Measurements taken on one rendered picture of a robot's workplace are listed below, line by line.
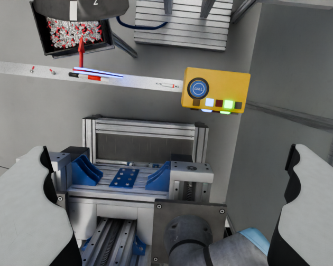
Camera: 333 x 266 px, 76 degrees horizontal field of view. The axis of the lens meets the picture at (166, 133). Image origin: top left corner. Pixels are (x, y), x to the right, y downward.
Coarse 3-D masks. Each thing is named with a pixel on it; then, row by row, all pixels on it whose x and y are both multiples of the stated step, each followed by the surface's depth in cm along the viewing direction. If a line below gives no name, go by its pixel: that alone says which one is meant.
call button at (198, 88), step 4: (192, 84) 52; (196, 84) 52; (200, 84) 52; (204, 84) 52; (192, 88) 53; (196, 88) 52; (200, 88) 52; (204, 88) 52; (192, 92) 53; (196, 92) 53; (200, 92) 53; (204, 92) 53; (196, 96) 53; (200, 96) 53
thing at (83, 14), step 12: (36, 0) 43; (48, 0) 42; (60, 0) 40; (72, 0) 40; (84, 0) 39; (108, 0) 38; (120, 0) 37; (48, 12) 42; (60, 12) 41; (84, 12) 39; (96, 12) 38; (108, 12) 38; (120, 12) 37
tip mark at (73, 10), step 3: (72, 3) 40; (75, 3) 39; (72, 6) 40; (75, 6) 40; (72, 9) 40; (75, 9) 40; (72, 12) 40; (75, 12) 40; (72, 15) 40; (75, 15) 40; (72, 18) 40; (75, 18) 40
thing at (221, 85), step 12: (192, 72) 53; (204, 72) 53; (216, 72) 52; (228, 72) 52; (216, 84) 53; (228, 84) 53; (240, 84) 53; (192, 96) 54; (204, 96) 54; (216, 96) 54; (228, 96) 54; (240, 96) 54; (204, 108) 55; (216, 108) 54; (228, 108) 54
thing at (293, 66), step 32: (256, 32) 143; (288, 32) 102; (320, 32) 79; (256, 64) 137; (288, 64) 99; (320, 64) 77; (256, 96) 132; (288, 96) 96; (320, 96) 75; (256, 128) 126; (288, 128) 93; (256, 160) 121; (256, 192) 117; (256, 224) 113
